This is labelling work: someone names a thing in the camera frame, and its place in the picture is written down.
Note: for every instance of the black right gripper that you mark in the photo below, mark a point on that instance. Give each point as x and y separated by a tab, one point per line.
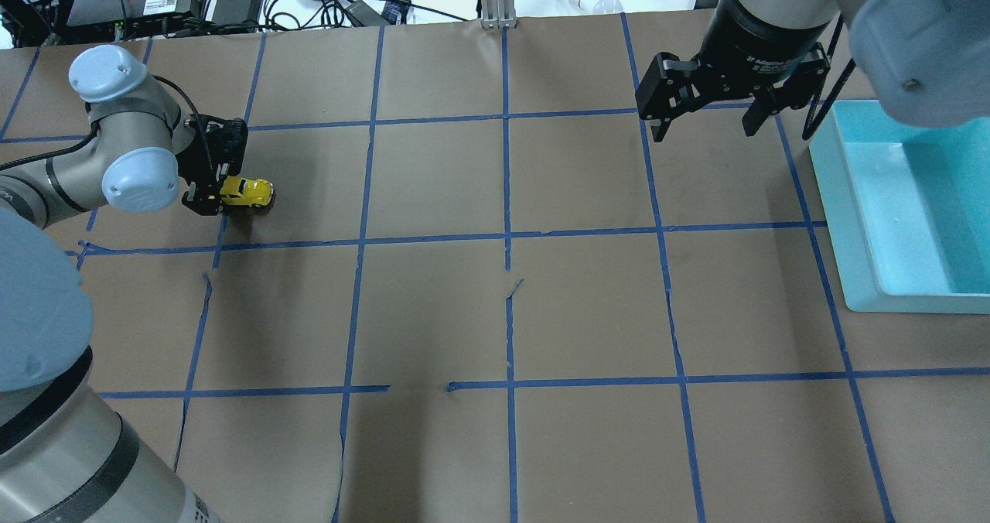
762	42

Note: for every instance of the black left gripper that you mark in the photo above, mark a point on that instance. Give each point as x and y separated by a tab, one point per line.
207	169

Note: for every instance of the yellow toy beetle car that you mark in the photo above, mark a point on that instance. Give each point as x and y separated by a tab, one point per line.
242	192

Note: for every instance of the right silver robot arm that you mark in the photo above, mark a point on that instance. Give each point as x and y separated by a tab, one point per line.
926	60

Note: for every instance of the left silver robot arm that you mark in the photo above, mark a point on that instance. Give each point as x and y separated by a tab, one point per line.
67	456

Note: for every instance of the black computer box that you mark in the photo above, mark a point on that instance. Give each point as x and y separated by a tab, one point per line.
108	20

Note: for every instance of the turquoise plastic storage bin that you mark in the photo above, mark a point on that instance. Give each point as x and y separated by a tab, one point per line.
907	210

